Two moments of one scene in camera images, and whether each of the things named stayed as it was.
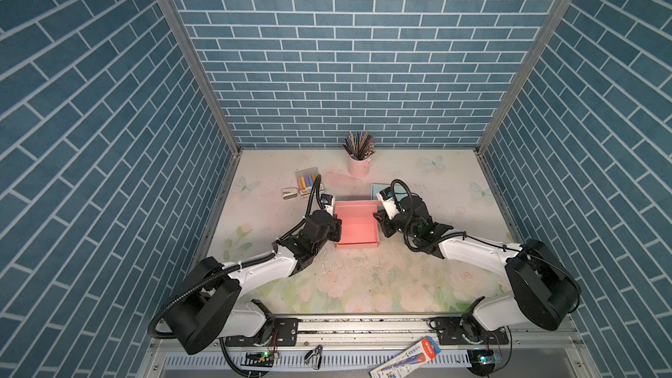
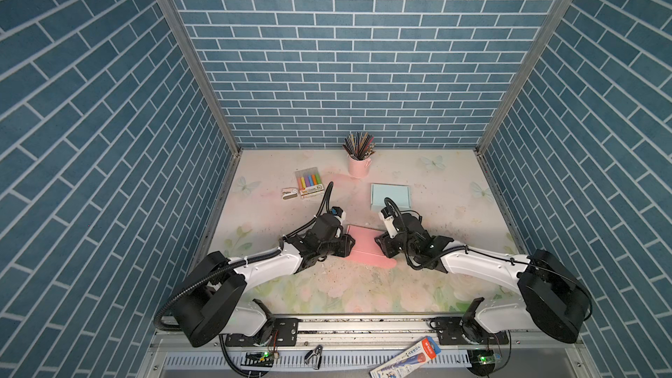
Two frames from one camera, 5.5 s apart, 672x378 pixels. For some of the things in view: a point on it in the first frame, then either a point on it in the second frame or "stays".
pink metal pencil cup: [359, 168] stays
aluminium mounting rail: [360, 346] stays
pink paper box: [359, 225] to [366, 249]
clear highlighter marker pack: [304, 179] stays
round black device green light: [483, 361] stays
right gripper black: [384, 222] to [384, 242]
